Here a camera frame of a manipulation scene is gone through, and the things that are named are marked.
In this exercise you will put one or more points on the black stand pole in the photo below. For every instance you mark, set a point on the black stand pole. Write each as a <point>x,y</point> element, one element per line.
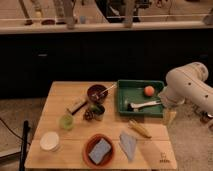
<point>24,143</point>

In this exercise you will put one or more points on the white handled brush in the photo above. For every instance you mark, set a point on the white handled brush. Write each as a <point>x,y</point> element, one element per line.
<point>137,106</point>

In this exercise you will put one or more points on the dark brown bowl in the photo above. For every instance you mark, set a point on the dark brown bowl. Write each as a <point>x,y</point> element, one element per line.
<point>96,89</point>

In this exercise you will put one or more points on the green plastic cup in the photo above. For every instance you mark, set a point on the green plastic cup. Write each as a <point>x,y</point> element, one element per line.
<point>66,122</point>

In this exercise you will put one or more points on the orange ball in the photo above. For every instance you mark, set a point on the orange ball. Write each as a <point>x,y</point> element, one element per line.
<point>149,91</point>

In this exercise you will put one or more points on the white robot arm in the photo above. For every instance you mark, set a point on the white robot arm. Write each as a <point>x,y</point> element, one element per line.
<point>186,82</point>

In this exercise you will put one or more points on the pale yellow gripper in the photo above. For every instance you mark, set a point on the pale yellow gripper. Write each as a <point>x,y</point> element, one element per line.
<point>168,116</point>

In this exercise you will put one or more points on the light blue towel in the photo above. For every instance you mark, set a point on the light blue towel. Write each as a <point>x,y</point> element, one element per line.
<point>128,145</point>

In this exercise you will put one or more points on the blue sponge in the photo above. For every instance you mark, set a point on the blue sponge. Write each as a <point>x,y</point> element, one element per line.
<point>99,151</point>

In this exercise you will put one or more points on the white plastic cup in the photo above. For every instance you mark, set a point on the white plastic cup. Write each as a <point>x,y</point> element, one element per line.
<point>50,141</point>

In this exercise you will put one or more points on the brown rectangular block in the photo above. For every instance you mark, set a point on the brown rectangular block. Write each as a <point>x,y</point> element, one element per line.
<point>77,106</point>

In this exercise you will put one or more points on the white spoon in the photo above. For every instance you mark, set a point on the white spoon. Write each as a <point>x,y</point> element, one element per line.
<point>107,89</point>

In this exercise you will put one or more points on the terracotta orange bowl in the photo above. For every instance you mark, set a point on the terracotta orange bowl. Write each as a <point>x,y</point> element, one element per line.
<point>88,146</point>

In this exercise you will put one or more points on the brown pine cone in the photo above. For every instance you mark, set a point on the brown pine cone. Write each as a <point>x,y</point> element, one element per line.
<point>88,115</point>

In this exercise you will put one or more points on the green plastic tray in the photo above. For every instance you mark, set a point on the green plastic tray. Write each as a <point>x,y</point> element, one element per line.
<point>132,91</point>

